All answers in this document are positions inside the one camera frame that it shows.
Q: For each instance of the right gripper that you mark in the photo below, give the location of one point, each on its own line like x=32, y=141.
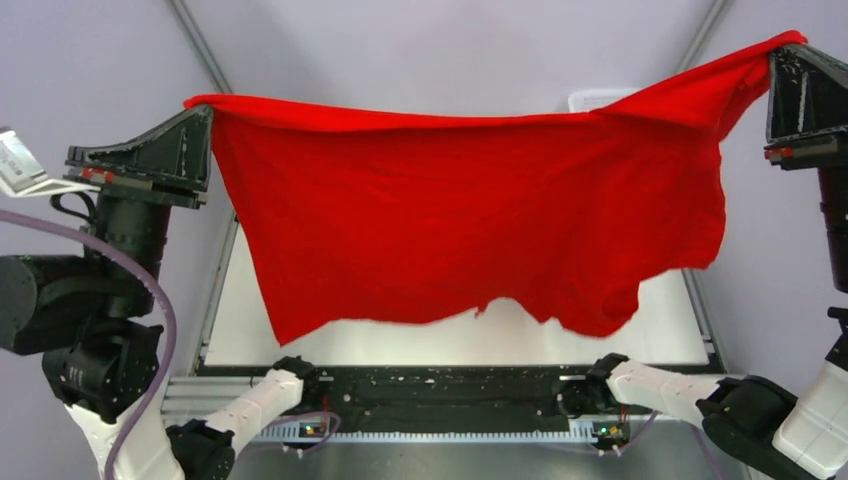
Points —
x=807, y=94

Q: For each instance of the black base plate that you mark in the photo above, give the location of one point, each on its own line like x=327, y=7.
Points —
x=453, y=399

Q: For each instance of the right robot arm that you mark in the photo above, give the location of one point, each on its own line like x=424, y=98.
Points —
x=752, y=419

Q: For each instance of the red t shirt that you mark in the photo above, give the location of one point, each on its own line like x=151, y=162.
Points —
x=411, y=218

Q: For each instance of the white cable duct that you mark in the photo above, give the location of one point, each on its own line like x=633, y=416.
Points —
x=579, y=432

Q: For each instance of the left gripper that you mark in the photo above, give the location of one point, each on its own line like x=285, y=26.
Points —
x=168, y=161

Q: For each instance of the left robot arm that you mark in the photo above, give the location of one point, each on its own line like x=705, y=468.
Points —
x=102, y=324

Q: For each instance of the white plastic basket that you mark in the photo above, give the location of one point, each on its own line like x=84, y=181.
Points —
x=595, y=98

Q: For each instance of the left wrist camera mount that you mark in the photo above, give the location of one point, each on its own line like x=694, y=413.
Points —
x=23, y=176

